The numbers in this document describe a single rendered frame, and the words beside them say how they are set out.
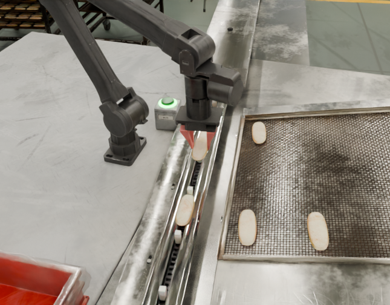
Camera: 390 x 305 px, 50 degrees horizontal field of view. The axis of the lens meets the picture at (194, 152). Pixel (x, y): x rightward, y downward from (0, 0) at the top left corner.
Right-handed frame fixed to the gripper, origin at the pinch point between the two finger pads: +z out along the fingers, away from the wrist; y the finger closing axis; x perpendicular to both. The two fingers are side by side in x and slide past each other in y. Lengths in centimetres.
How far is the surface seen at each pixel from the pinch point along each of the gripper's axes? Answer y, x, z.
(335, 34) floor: 70, 302, 93
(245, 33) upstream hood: 5, 74, 1
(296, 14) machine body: 25, 124, 12
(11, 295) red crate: -32, -40, 11
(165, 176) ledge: -8.7, -4.0, 7.5
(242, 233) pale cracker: 12.3, -23.1, 4.2
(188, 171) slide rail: -3.6, 0.0, 8.9
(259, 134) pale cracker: 13.7, 11.1, 3.6
